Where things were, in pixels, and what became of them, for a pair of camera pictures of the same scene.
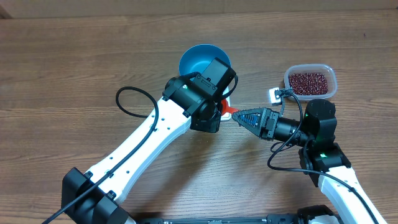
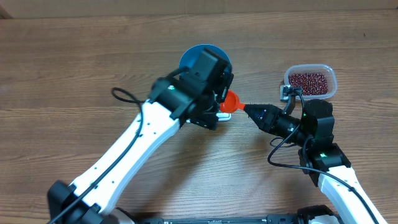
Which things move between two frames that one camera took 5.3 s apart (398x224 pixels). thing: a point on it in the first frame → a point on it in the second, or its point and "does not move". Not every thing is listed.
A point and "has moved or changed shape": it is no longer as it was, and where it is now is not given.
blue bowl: [198, 58] does not move
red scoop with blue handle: [225, 107] has moved or changed shape
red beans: [308, 83] does not move
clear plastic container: [311, 81] does not move
